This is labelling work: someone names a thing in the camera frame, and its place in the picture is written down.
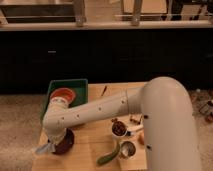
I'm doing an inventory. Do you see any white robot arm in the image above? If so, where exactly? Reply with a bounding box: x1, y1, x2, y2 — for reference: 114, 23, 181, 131
43, 77, 202, 171

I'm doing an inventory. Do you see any orange bowl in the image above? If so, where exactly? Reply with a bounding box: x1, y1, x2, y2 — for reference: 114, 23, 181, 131
50, 87, 76, 104

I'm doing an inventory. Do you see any dark purple bowl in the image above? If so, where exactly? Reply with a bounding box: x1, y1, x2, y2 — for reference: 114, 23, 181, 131
54, 129, 75, 155

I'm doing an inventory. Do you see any green plastic tray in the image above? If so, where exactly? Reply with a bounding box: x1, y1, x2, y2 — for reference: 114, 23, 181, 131
40, 79, 88, 121

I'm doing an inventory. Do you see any small brown utensil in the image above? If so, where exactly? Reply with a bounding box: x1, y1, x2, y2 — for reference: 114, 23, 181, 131
129, 115, 142, 125

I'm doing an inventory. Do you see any white cup with dark contents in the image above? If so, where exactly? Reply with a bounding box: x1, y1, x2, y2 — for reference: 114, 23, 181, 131
112, 121, 127, 138

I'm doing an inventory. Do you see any silver metal cup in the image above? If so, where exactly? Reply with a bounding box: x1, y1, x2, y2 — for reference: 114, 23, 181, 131
121, 141, 136, 158

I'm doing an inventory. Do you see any green cucumber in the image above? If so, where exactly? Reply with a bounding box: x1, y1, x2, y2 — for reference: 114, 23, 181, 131
96, 144, 120, 166

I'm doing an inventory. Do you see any white-handled utensil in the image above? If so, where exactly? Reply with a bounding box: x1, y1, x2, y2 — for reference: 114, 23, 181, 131
126, 125, 143, 136

